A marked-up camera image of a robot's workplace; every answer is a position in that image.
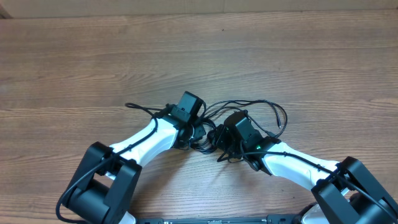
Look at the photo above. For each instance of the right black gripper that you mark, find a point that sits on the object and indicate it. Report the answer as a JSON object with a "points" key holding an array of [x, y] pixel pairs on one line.
{"points": [[219, 140]]}

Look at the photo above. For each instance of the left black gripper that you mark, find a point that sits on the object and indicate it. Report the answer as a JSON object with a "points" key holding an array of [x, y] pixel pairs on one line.
{"points": [[199, 129]]}

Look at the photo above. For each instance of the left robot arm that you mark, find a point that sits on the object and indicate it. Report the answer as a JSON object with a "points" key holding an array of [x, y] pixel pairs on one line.
{"points": [[102, 186]]}

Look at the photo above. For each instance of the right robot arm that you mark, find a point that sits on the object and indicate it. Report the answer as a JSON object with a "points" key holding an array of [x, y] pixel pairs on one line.
{"points": [[345, 192]]}

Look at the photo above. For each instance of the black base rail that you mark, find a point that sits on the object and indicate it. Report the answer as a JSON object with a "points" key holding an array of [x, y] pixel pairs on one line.
{"points": [[269, 219]]}

